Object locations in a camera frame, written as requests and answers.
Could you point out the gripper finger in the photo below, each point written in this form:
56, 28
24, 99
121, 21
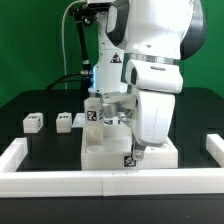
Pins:
138, 151
124, 119

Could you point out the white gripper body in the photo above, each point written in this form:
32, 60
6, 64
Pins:
152, 117

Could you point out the white square tabletop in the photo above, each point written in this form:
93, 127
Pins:
114, 152

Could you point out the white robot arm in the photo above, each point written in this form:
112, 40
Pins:
152, 36

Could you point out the white marker sheet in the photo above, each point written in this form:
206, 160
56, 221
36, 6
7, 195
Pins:
79, 120

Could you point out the white U-shaped fence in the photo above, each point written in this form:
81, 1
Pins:
101, 183

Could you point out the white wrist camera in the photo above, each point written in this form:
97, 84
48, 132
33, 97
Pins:
154, 76

